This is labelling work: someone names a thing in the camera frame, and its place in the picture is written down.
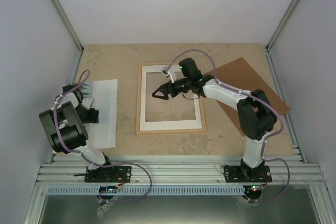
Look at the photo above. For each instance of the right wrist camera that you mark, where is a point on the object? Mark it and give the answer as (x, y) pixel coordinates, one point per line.
(168, 74)

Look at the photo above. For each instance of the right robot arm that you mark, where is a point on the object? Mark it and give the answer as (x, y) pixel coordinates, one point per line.
(255, 115)

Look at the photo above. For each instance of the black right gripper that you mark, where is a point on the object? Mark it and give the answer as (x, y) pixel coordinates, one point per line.
(164, 89)

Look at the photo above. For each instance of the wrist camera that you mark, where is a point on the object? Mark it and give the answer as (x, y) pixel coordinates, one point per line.
(168, 74)
(87, 102)

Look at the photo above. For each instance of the white photo mat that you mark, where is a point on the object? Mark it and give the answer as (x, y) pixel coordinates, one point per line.
(143, 103)

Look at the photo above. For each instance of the landscape photo print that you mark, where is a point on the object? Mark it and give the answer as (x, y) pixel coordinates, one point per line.
(86, 90)

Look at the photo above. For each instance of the right aluminium corner post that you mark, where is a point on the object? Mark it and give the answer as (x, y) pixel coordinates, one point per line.
(288, 13)

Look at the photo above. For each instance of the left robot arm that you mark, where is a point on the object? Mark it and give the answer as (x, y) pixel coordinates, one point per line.
(65, 127)

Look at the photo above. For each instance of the slotted grey cable duct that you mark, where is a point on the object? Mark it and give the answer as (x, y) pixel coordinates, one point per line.
(137, 190)

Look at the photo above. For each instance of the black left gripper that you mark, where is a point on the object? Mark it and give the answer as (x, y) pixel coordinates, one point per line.
(93, 117)

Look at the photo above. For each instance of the brown backing board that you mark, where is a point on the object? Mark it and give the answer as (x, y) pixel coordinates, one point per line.
(243, 74)

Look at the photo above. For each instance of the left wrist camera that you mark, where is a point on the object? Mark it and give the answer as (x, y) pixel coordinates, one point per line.
(87, 102)

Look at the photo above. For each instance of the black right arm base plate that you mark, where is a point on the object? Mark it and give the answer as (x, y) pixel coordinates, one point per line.
(238, 174)

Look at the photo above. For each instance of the aluminium corner post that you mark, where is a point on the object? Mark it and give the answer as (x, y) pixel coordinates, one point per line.
(64, 18)
(288, 13)

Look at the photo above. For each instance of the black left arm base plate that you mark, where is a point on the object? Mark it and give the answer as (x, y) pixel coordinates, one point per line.
(117, 174)

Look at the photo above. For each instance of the light wooden picture frame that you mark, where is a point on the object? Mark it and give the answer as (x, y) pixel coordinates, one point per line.
(137, 103)

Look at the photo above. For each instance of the left aluminium corner post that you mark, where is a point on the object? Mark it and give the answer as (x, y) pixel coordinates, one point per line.
(64, 18)

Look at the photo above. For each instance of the aluminium mounting rail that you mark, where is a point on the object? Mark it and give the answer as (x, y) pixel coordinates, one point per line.
(178, 170)

